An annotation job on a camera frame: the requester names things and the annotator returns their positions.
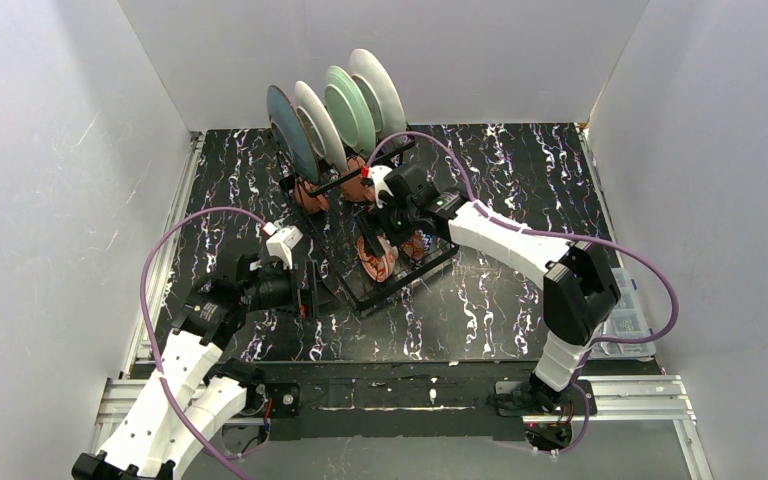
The red teal floral plate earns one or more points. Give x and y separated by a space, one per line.
379 91

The green rim lettered plate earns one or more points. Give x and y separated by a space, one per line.
319 125

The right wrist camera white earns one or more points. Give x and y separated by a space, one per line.
373 179

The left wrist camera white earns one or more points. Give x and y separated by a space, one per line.
281 241

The light green flower plate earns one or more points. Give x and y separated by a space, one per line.
349 111

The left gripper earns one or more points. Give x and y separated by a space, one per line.
308 291

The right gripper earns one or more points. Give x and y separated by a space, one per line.
374 216

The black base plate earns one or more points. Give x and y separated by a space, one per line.
409 399

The dark blue glazed plate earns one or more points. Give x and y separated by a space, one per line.
291 135

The clear plastic box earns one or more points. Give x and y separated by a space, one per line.
625 321

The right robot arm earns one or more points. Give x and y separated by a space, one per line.
579 290

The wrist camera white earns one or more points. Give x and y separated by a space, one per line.
281 241
373 179

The orange floral pattern bowl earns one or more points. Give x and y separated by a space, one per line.
379 269

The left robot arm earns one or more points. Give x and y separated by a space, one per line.
191 393

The red geometric pattern bowl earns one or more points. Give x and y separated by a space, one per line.
418 246

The black wire dish rack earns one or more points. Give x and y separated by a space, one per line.
334 234

